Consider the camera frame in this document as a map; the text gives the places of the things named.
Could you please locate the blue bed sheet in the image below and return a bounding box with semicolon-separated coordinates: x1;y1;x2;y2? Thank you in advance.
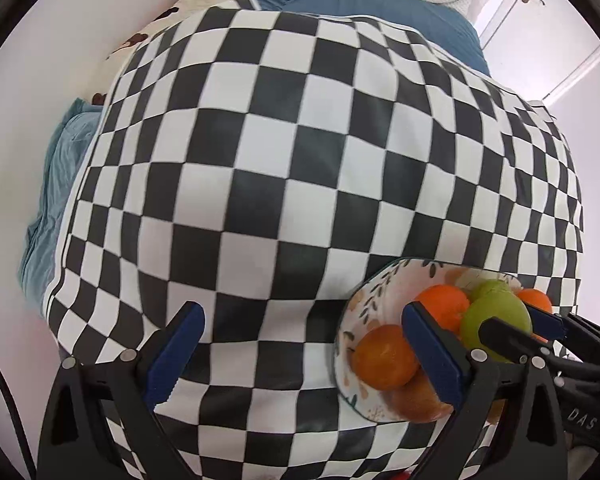
17;0;491;306

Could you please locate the small orange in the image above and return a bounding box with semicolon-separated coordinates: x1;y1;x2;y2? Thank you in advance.
414;285;471;333
515;288;554;316

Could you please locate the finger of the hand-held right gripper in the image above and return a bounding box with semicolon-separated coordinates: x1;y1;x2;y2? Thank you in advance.
527;307;600;357
479;316;556;361

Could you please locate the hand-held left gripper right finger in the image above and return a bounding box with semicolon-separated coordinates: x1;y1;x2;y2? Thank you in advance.
401;301;571;480

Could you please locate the oval floral plate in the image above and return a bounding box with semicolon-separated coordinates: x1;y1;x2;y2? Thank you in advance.
332;257;556;426

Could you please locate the dark brownish orange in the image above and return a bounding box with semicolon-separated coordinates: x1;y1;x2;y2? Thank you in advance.
385;370;453;423

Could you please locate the green apple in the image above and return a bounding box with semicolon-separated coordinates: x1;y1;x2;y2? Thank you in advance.
460;292;533;363
469;280;513;303

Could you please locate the white door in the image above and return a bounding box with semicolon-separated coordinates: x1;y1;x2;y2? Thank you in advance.
472;0;600;106

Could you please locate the large orange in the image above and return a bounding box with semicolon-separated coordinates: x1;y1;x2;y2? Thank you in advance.
354;324;421;391

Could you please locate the black white checkered cloth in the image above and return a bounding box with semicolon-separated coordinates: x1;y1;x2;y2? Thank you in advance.
42;5;586;480

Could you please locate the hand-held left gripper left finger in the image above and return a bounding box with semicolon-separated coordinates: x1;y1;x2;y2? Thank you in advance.
37;301;207;480

